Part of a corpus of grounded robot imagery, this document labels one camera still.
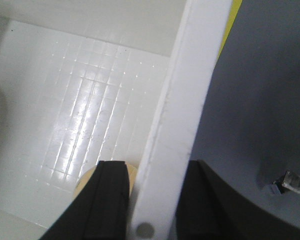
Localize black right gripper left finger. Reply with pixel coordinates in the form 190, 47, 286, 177
41, 161, 130, 240

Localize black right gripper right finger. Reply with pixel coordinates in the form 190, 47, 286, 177
175, 160, 300, 240

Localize yellow plush burger toy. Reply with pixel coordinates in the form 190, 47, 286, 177
72, 162, 138, 200

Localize white plastic tote box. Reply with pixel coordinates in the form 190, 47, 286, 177
0, 0, 232, 240

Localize metal cart caster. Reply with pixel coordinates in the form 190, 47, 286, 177
268, 169, 300, 195

